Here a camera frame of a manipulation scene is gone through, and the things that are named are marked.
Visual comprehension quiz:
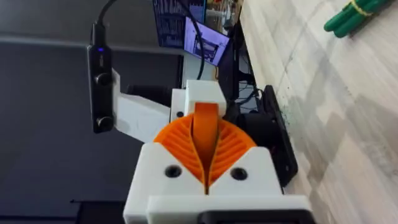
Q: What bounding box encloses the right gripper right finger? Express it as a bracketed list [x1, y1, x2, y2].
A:
[207, 119, 285, 196]

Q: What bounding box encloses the lit computer screen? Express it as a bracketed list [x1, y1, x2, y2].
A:
[183, 16, 231, 67]

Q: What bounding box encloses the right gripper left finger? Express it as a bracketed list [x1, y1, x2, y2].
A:
[123, 113, 208, 224]

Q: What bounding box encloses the black camera cable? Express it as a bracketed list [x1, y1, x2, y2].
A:
[96, 0, 119, 26]

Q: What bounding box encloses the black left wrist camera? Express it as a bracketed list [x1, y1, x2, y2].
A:
[87, 22, 115, 135]

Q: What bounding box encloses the dark computer monitor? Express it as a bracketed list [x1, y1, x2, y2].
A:
[151, 0, 208, 49]

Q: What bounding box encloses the green toy vegetable bundle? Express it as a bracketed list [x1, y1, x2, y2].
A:
[323, 0, 393, 39]

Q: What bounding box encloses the black hanging cable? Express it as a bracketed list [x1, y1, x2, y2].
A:
[176, 0, 206, 81]

